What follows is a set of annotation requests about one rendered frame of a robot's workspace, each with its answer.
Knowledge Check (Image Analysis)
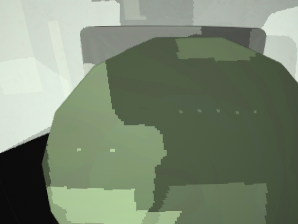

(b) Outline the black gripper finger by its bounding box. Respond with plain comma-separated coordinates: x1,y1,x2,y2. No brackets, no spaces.
0,133,59,224

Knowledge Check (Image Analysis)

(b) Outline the green cylinder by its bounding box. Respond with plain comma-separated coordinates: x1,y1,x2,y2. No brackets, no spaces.
41,36,298,224

